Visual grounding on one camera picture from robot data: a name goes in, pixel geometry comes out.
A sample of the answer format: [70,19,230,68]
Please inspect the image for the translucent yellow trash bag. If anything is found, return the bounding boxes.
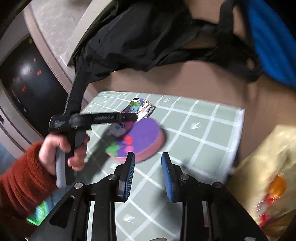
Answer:
[226,125,295,240]

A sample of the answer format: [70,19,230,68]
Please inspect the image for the red sleeve left forearm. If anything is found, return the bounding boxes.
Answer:
[1,143,57,218]

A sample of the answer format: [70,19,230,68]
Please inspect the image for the left hand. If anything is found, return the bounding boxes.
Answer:
[39,134,90,176]

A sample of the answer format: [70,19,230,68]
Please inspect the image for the purple pink round sponge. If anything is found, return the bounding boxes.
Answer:
[105,118,166,163]

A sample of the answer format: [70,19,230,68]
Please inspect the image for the dark glass door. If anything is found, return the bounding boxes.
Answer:
[1,37,68,137]

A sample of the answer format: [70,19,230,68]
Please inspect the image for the pink white tissue packet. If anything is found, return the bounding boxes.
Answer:
[109,97,154,137]

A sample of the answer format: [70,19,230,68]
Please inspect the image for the black cloth under counter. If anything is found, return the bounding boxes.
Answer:
[73,1,262,83]

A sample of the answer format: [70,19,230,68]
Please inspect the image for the white counter shelf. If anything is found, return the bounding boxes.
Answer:
[61,0,116,66]

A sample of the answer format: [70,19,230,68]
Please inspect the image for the blue cloth under counter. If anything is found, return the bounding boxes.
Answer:
[246,1,295,88]

